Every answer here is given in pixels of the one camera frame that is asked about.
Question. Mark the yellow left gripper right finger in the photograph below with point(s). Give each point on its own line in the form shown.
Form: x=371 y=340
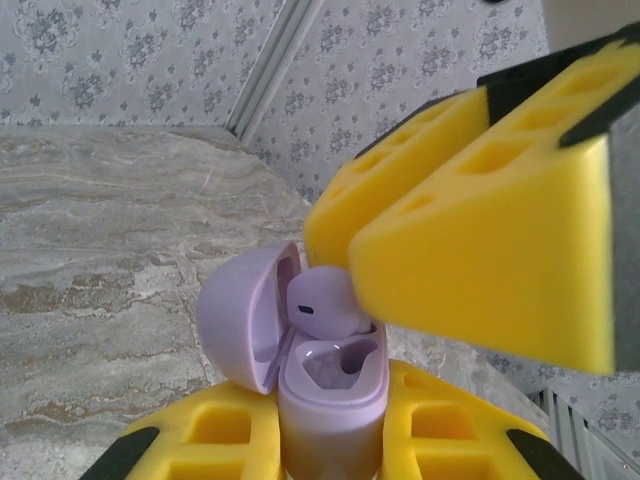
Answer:
x=395 y=440

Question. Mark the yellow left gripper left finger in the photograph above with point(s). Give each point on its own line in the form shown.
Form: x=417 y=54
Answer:
x=262 y=435

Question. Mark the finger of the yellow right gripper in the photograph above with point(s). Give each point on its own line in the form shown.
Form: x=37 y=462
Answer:
x=340 y=225
x=500 y=275

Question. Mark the purple earbud charging case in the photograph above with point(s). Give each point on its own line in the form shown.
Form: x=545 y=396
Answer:
x=330 y=420

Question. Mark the aluminium corner post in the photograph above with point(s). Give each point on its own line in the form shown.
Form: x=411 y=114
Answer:
x=272 y=70

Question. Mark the aluminium side rail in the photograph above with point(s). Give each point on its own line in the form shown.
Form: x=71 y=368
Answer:
x=565 y=435

